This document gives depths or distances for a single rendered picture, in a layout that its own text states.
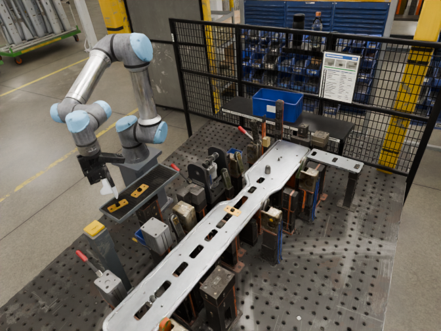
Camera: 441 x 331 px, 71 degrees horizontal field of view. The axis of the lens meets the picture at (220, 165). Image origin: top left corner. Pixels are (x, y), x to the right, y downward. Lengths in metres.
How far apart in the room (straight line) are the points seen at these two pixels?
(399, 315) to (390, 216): 0.75
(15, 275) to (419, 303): 2.99
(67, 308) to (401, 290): 2.09
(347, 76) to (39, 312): 2.05
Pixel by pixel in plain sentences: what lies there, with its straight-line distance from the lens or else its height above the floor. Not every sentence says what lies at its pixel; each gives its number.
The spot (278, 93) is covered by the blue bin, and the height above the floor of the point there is 1.14.
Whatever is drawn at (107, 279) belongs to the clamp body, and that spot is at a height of 1.06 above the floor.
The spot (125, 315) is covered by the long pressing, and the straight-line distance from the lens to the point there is 1.29.
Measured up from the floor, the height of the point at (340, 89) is 1.23.
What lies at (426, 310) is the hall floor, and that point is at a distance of 2.59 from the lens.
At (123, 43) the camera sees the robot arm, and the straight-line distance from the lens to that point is 1.47.
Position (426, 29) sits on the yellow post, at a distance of 1.94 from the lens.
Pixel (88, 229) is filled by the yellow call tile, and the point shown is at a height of 1.16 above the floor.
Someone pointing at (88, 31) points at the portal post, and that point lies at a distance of 8.25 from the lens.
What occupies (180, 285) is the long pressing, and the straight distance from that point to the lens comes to 1.29.
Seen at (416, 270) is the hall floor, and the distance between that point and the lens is 2.76.
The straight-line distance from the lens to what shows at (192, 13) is 3.65.
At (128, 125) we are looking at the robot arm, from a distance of 1.64.
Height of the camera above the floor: 2.08
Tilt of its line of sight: 37 degrees down
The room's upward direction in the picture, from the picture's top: 6 degrees counter-clockwise
